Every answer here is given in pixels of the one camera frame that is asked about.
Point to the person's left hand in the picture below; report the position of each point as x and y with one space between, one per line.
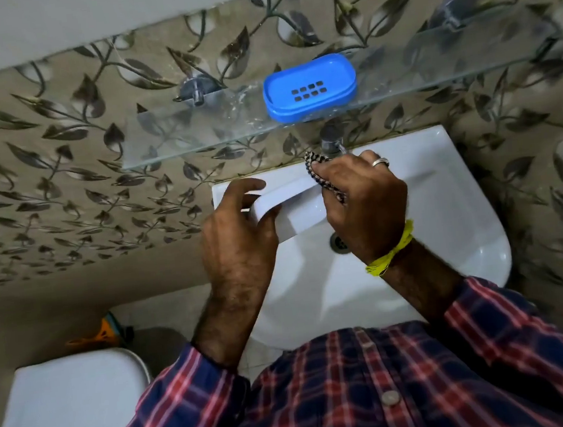
235 245

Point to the person's right hand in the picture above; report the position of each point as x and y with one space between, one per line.
370 207

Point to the person's right fingers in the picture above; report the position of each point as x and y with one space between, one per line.
351 167

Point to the person's left thumb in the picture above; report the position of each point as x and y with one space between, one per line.
268 217

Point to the black white chequered cloth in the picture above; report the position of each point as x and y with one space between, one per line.
322 177

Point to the white ceramic wash basin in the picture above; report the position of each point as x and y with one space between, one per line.
456 224

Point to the person's right forearm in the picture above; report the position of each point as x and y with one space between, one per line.
424 281

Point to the person's left forearm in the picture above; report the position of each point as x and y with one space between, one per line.
229 320

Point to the chrome tap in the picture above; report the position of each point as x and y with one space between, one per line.
331 141

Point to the metal basin drain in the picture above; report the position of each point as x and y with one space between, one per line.
338 244

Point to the blue plastic soap dish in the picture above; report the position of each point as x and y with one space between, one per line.
309 89

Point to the yellow thread wristband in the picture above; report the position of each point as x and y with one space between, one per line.
390 255

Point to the orange plastic object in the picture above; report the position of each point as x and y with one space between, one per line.
102 333

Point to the blue red plaid shirt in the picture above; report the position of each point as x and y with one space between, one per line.
378 390

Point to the white toilet cistern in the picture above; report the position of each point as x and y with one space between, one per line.
67 415

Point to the clear glass wall shelf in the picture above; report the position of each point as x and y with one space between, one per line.
445 56

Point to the chrome shelf bracket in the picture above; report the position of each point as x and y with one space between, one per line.
195 90

